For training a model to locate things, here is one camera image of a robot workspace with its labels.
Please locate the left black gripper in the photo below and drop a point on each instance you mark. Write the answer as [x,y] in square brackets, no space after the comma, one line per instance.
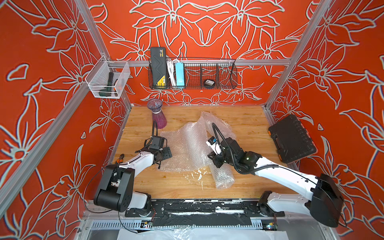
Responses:
[165,153]

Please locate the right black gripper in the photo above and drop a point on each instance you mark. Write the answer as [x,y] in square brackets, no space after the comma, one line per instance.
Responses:
[218,160]

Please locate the bubble wrap sheet of vase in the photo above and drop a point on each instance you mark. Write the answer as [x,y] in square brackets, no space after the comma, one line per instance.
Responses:
[188,147]

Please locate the purple glass vase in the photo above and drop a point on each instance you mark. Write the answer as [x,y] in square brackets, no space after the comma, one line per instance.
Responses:
[155,106]

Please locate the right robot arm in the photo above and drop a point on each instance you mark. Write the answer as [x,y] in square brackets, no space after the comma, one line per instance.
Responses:
[318,197]

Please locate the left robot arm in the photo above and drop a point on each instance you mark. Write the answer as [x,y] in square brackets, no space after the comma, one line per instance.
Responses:
[116,188]

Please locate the right front bubble wrapped roll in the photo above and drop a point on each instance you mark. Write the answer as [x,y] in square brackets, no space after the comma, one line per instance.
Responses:
[222,176]

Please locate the back bubble wrapped bundle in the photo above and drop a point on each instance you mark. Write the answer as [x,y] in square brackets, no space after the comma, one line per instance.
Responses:
[226,130]

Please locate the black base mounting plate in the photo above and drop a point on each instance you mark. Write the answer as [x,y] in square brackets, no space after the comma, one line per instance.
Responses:
[168,214]

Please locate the black plastic tool case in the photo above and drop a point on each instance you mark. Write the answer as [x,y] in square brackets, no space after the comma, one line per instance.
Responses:
[292,140]

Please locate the light blue box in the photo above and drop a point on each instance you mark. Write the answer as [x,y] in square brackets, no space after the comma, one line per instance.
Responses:
[180,79]

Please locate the black box with yellow label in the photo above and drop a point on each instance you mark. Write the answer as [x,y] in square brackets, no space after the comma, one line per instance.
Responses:
[159,67]

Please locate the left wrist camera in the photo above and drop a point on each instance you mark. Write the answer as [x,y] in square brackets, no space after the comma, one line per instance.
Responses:
[158,143]

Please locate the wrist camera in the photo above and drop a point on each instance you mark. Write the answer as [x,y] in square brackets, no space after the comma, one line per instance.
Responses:
[158,143]
[214,145]

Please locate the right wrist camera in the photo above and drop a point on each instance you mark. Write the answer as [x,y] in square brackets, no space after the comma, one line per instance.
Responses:
[214,145]

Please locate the black wire wall basket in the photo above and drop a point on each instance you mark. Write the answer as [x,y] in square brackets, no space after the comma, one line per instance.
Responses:
[196,70]

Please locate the clear plastic wall bin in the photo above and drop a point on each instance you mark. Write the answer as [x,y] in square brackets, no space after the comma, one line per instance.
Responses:
[98,77]

